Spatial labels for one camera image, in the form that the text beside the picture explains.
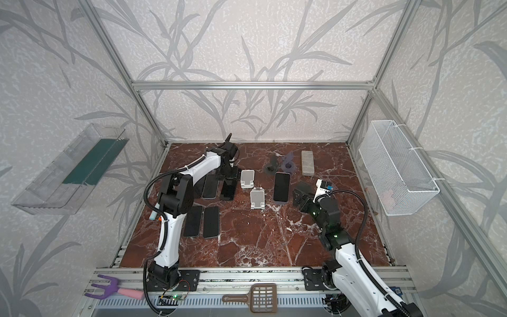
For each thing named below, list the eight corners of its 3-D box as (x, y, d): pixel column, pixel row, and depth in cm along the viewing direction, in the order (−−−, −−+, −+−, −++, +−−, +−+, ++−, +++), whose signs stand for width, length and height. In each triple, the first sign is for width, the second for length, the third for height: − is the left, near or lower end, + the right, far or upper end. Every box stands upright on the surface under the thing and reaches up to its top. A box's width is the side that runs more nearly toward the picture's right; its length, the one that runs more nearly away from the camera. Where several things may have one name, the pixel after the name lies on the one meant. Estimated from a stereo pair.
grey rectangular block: (302, 175, 107) (303, 172, 105) (299, 154, 117) (300, 150, 115) (316, 176, 107) (317, 172, 105) (312, 154, 117) (313, 150, 115)
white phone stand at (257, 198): (250, 209, 94) (249, 204, 90) (251, 190, 101) (250, 185, 97) (265, 209, 94) (264, 204, 90) (265, 190, 101) (265, 185, 97)
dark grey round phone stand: (281, 172, 109) (282, 166, 104) (280, 156, 117) (281, 149, 112) (294, 172, 109) (296, 166, 104) (293, 156, 117) (294, 149, 112)
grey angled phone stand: (264, 175, 108) (264, 170, 105) (264, 160, 115) (264, 155, 112) (278, 175, 108) (279, 170, 105) (277, 160, 115) (278, 155, 112)
